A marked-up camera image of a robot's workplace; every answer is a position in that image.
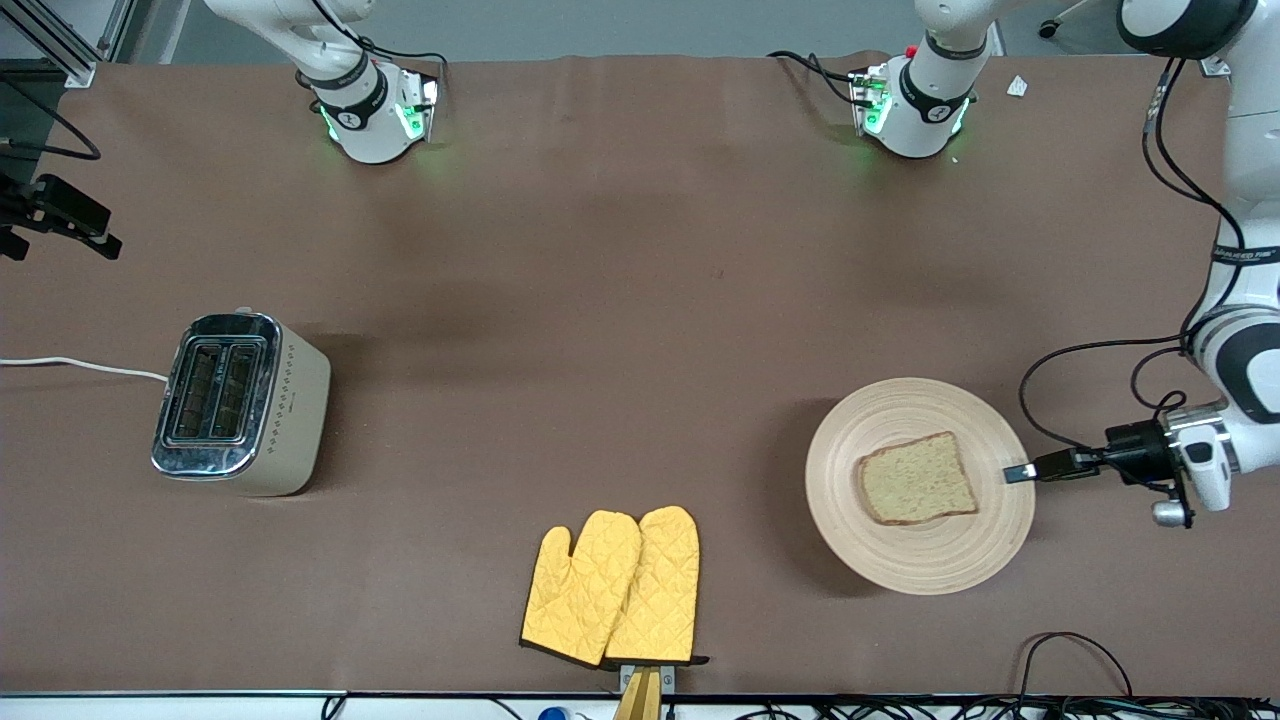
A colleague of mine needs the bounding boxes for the brown toast slice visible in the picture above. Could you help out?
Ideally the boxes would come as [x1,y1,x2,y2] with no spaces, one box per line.
[856,431,980,527]

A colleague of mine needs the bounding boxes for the round wooden plate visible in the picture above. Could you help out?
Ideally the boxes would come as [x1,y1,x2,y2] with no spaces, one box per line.
[805,377,1037,597]

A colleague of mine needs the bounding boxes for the beige chrome toaster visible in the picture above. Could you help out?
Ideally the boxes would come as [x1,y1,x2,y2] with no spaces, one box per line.
[152,308,332,498]

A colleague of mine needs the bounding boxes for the brown table cover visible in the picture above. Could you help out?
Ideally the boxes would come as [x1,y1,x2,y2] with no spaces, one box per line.
[0,50,1280,698]

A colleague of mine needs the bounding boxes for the yellow quilted oven mitt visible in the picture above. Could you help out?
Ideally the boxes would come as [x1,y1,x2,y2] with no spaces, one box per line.
[520,511,643,668]
[603,505,709,668]

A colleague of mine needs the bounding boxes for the office chair caster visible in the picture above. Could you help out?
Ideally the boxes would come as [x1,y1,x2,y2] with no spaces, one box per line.
[1038,0,1101,41]

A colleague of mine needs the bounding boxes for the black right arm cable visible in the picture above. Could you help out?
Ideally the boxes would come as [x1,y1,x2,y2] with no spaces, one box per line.
[0,75,103,163]

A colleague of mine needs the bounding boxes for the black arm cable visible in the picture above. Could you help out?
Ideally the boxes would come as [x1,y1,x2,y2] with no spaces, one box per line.
[0,75,103,163]
[1019,58,1251,453]

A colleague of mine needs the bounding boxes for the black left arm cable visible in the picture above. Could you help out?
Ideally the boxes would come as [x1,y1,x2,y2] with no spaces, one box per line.
[1019,58,1251,453]

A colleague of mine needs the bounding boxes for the white toaster power cord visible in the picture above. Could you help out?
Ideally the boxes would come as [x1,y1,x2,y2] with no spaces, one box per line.
[0,356,169,384]

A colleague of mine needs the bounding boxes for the black looped cable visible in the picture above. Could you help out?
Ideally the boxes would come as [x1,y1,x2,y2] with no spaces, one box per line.
[1018,632,1136,701]

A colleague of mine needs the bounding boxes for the black right base cable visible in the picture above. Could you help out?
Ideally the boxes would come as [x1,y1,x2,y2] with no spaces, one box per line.
[310,0,451,73]

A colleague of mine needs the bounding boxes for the black base cable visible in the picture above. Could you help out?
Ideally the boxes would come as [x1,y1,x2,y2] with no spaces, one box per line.
[767,50,863,107]
[310,0,451,73]

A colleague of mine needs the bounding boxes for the black left base cable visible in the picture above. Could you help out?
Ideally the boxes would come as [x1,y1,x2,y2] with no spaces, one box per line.
[767,50,863,107]

